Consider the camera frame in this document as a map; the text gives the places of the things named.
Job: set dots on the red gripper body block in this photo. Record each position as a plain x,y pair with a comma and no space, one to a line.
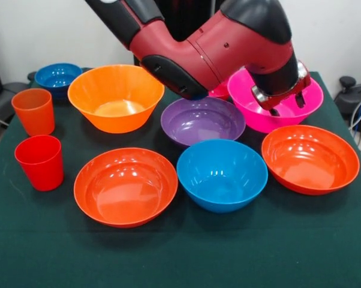
284,96

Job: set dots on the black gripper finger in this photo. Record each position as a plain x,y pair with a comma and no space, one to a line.
275,112
301,100

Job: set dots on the large magenta plastic bowl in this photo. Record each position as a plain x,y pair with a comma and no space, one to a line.
288,121

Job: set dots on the red-orange plastic bowl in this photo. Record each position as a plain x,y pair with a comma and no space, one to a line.
309,159
123,189

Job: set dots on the small crimson plastic bowl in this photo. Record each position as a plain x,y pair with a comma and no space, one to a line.
219,91

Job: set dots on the purple plastic bowl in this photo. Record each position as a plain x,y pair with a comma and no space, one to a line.
198,126

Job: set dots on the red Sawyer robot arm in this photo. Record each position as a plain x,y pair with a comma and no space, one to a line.
228,51

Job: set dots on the light blue plastic bowl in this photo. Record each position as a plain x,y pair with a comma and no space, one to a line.
219,174

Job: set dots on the large orange plastic bowl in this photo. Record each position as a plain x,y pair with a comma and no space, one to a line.
114,90

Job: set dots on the dark green tablecloth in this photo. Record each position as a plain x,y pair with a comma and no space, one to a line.
180,255

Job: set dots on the small dark blue bowl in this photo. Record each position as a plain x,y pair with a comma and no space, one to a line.
57,78

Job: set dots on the red plastic cup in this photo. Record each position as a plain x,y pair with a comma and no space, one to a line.
41,168

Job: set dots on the orange plastic cup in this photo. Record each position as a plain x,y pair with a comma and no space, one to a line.
33,117

